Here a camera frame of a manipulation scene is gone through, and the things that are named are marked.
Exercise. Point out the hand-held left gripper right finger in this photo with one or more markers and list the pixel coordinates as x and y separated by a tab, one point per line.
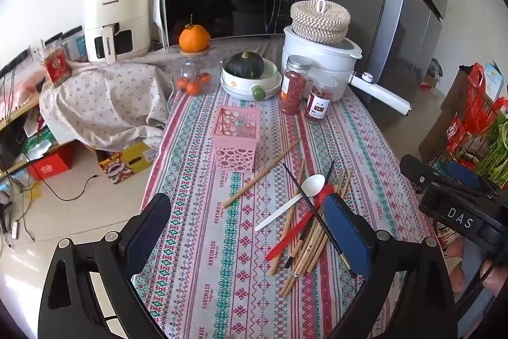
349	239

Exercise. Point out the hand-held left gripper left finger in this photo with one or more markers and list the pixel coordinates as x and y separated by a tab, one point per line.
145	239

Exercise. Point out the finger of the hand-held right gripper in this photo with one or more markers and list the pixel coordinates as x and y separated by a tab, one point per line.
420	170

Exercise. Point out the pile of wooden chopsticks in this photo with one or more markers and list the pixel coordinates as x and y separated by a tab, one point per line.
313	247

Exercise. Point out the red plastic spoon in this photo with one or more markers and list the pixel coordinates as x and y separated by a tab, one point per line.
301	227

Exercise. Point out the black chopstick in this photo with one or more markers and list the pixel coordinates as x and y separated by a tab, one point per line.
328	174
305	196

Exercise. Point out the white plastic spoon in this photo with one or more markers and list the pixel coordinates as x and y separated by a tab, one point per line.
311	185

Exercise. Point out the single wooden chopstick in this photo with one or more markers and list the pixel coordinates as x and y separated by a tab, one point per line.
258	178

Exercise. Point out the pink perforated utensil holder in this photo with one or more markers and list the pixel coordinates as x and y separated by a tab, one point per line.
238	148

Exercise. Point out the green leafy vegetables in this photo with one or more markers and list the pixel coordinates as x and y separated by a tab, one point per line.
498	152

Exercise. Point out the patterned striped tablecloth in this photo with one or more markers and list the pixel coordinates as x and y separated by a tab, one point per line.
222	243

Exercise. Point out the yellow printed cardboard box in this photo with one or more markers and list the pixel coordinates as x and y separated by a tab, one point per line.
127	162

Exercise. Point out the red plastic bag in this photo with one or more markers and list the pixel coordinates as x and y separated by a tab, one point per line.
470	100

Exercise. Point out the blue and white carton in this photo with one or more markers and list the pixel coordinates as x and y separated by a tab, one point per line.
494	79

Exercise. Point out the red gift box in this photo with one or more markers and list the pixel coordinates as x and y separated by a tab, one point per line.
51	164

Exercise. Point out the short jar with red label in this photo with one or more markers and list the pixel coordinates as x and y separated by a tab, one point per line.
318	100

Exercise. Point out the floral cover cloth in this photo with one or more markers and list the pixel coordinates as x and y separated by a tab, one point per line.
111	100

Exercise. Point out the white electric pot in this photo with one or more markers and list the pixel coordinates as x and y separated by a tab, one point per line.
325	57

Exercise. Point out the tall jar of red berries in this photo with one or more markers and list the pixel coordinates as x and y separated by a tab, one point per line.
293	85

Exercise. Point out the small orange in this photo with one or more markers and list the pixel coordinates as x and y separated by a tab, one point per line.
204	78
194	88
181	84

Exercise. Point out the green lime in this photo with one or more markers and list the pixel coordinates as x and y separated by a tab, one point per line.
258	92

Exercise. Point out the clear glass jar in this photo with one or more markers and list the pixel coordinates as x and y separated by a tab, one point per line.
194	67

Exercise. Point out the woven basket lid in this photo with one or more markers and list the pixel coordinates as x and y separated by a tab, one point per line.
320	20

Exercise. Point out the white ceramic bowl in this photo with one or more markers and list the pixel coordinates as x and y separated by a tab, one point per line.
242	83

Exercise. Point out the red tin box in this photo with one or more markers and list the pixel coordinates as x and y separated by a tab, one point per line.
56	67

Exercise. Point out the dark green squash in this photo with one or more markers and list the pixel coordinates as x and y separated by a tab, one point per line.
244	65

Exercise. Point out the large orange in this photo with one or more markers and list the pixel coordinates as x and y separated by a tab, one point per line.
194	38

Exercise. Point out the cream air fryer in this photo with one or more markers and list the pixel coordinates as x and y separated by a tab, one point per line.
115	13

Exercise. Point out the black microwave oven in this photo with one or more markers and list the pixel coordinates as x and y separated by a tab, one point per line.
226	5

